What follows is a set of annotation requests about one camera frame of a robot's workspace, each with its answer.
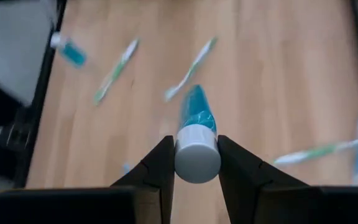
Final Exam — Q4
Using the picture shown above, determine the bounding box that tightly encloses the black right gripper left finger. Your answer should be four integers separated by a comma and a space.
0, 135, 176, 224

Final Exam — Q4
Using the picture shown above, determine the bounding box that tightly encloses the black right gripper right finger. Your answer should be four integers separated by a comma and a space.
217, 134, 358, 224

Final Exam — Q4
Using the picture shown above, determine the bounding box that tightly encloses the teal mouthwash bottle white cap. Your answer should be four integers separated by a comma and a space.
50, 30, 88, 69
174, 83, 222, 184

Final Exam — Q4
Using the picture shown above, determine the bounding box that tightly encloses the green white toothbrush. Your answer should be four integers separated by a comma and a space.
163, 36, 219, 103
93, 37, 140, 106
273, 134, 358, 166

